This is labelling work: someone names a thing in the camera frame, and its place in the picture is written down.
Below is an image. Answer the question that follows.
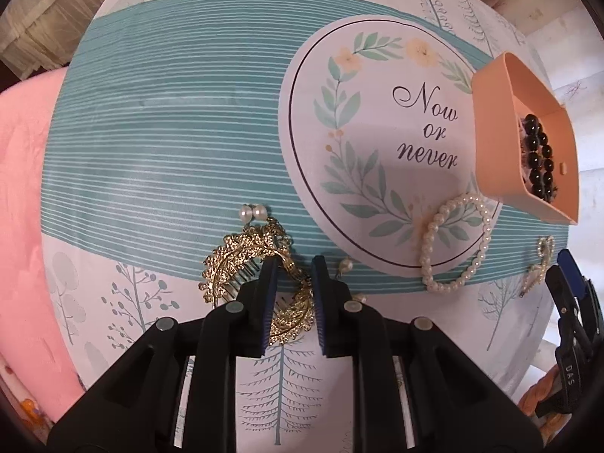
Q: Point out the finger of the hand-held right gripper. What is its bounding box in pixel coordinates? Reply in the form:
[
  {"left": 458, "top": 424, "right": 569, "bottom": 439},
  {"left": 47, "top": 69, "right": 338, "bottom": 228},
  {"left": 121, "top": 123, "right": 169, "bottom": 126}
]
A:
[
  {"left": 544, "top": 263, "right": 594, "bottom": 356},
  {"left": 557, "top": 248, "right": 596, "bottom": 301}
]

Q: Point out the black bead bracelet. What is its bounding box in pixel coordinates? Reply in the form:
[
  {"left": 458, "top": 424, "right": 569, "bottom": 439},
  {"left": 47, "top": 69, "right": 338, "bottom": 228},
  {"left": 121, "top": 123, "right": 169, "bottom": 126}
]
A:
[{"left": 520, "top": 114, "right": 560, "bottom": 199}]

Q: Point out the gold hair comb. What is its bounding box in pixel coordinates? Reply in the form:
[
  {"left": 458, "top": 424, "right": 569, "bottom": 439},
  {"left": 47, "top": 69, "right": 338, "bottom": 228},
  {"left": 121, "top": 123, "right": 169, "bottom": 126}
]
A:
[{"left": 197, "top": 217, "right": 316, "bottom": 346}]

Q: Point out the pink jewelry box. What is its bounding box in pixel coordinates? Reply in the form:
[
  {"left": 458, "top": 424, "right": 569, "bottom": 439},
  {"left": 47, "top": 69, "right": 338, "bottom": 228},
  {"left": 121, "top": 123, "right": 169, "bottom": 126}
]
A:
[{"left": 472, "top": 52, "right": 580, "bottom": 224}]

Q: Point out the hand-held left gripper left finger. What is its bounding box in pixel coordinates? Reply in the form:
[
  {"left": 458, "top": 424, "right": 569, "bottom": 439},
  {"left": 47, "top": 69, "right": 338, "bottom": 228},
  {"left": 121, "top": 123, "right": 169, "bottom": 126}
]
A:
[{"left": 47, "top": 256, "right": 279, "bottom": 453}]

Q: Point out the white lace bed cover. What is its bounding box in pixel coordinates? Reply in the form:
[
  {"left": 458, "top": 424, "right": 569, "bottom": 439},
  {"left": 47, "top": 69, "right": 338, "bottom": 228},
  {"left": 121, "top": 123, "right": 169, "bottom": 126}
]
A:
[{"left": 0, "top": 0, "right": 135, "bottom": 81}]

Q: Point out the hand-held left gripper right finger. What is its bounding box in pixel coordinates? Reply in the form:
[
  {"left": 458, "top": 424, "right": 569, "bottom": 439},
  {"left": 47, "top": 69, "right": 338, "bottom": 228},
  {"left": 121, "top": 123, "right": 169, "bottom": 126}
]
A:
[{"left": 311, "top": 255, "right": 548, "bottom": 453}]

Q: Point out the person's right hand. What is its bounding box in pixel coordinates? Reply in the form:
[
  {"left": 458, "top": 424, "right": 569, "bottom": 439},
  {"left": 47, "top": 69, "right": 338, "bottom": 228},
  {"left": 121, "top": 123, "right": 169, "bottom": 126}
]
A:
[{"left": 518, "top": 367, "right": 563, "bottom": 417}]

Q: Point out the pink blanket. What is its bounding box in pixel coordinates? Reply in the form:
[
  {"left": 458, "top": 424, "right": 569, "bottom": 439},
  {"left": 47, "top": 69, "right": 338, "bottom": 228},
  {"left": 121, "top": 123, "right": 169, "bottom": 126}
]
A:
[{"left": 0, "top": 68, "right": 86, "bottom": 416}]

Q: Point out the pearl bracelet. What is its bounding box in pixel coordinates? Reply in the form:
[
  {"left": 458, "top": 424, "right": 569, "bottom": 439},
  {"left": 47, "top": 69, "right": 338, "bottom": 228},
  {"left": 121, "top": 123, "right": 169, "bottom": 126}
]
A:
[{"left": 419, "top": 193, "right": 494, "bottom": 293}]

